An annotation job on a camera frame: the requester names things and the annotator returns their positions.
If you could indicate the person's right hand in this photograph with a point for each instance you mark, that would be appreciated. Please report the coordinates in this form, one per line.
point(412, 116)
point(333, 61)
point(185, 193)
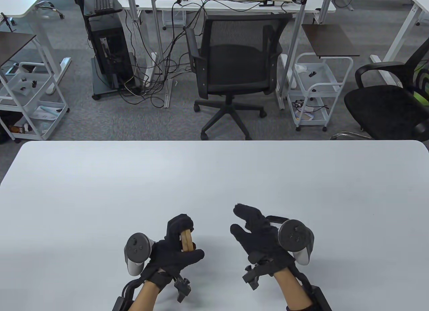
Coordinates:
point(261, 237)

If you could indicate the person's left hand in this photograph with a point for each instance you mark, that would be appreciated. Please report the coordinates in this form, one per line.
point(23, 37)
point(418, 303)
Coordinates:
point(167, 257)

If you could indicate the black metal clamp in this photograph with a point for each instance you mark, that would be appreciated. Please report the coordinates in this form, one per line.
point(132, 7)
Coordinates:
point(278, 218)

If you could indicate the person's left forearm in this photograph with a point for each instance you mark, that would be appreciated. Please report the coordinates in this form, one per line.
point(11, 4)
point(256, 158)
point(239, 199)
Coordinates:
point(144, 297)

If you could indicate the person's right forearm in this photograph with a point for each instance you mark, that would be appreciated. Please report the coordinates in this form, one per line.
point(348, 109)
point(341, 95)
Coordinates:
point(291, 291)

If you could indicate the grey white left controller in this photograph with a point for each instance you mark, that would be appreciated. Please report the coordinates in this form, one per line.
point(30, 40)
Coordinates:
point(135, 247)

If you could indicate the grey white controller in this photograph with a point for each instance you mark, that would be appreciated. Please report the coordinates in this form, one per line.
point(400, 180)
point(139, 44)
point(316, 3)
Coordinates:
point(295, 235)
point(135, 247)

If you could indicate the grey white right controller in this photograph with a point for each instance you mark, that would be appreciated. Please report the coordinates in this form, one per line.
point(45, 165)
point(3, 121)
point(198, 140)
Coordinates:
point(295, 235)

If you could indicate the chrome chair base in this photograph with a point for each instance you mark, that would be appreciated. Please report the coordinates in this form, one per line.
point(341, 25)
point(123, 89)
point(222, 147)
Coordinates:
point(352, 134)

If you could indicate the white rolling cart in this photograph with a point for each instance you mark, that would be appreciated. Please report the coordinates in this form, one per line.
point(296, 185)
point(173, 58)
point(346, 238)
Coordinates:
point(315, 78)
point(20, 89)

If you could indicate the black mesh office chair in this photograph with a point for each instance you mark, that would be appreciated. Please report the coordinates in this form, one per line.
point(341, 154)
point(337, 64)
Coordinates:
point(234, 66)

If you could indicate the black green office chair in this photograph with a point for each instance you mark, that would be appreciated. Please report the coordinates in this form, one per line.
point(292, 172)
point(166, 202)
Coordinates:
point(378, 109)

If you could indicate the grey rolling computer stand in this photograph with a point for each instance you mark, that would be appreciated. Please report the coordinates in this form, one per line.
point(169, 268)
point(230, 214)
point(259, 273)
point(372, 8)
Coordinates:
point(100, 89)

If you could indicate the white power strip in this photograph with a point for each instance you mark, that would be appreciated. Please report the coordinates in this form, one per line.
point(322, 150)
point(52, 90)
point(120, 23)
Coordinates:
point(149, 69)

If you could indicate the dark brown side tabletop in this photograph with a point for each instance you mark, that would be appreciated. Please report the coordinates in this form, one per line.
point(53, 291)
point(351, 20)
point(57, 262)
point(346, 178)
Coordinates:
point(13, 46)
point(330, 41)

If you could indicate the black computer tower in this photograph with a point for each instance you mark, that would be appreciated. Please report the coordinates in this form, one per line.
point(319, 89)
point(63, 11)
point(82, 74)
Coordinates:
point(110, 56)

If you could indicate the white desk with metal posts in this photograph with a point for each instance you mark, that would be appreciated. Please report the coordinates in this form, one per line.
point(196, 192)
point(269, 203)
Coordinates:
point(234, 4)

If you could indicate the white desk with angled leg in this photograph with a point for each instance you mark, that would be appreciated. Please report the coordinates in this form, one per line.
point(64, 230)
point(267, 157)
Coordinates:
point(400, 32)

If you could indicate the white curved desk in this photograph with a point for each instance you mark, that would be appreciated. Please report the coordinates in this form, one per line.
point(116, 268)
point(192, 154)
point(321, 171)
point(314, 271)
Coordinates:
point(20, 0)

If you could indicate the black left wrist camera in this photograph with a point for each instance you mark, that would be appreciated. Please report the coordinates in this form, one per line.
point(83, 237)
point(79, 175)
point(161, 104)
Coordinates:
point(182, 289)

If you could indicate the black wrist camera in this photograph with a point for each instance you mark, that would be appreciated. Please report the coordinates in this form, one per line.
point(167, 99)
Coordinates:
point(256, 274)
point(182, 289)

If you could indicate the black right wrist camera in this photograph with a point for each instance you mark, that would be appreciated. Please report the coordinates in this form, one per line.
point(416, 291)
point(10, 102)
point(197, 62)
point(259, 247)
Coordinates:
point(256, 274)

